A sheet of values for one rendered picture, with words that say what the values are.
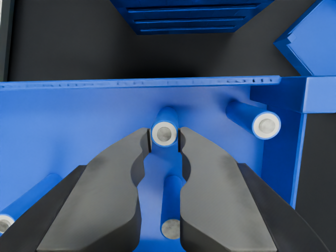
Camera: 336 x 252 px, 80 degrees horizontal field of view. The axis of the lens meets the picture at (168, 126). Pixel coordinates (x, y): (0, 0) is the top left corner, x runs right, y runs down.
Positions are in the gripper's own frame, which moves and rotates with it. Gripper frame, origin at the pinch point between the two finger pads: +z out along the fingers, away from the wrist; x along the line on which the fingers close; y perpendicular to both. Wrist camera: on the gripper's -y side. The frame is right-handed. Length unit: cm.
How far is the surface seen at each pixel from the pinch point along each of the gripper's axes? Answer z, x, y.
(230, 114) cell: 4.3, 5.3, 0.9
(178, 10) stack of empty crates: 36.4, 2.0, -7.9
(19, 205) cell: -0.6, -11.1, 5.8
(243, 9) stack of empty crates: 36.7, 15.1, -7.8
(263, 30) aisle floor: 57, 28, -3
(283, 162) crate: 1.7, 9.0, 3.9
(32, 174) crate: 4.5, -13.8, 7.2
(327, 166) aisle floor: 46, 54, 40
